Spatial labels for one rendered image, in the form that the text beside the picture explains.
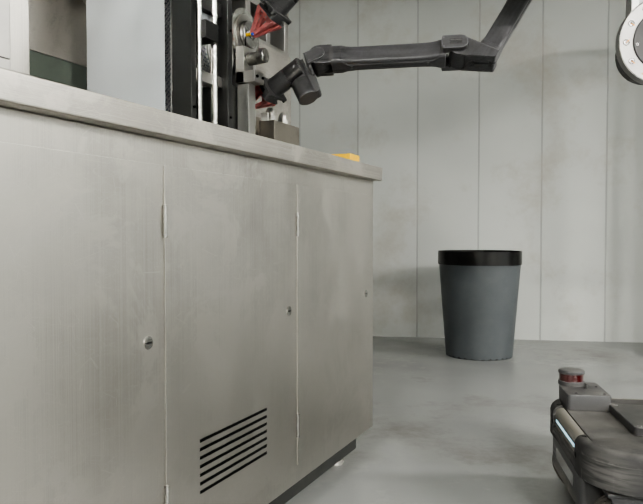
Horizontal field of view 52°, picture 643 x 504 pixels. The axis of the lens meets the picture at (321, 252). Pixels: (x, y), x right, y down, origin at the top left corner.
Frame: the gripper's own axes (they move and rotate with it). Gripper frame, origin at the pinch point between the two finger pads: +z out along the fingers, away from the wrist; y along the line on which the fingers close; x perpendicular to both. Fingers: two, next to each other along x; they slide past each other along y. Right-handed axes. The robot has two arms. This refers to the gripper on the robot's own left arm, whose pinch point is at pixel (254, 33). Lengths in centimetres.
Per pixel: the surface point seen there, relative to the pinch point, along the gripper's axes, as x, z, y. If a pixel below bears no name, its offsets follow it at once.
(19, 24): -4, 20, -67
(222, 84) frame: -19.8, 7.8, -26.7
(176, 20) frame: -9.9, 2.8, -40.9
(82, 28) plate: 23.4, 29.5, -24.5
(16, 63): -10, 24, -68
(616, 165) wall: -66, -65, 304
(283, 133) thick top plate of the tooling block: -18.7, 15.9, 17.9
